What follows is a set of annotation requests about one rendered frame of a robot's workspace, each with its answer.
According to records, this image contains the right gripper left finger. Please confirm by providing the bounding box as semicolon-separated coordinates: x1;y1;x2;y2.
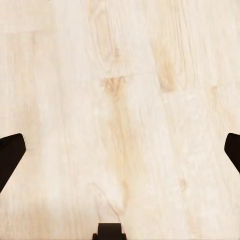
0;133;26;192

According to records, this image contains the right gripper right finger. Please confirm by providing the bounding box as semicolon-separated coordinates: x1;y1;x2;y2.
224;132;240;173

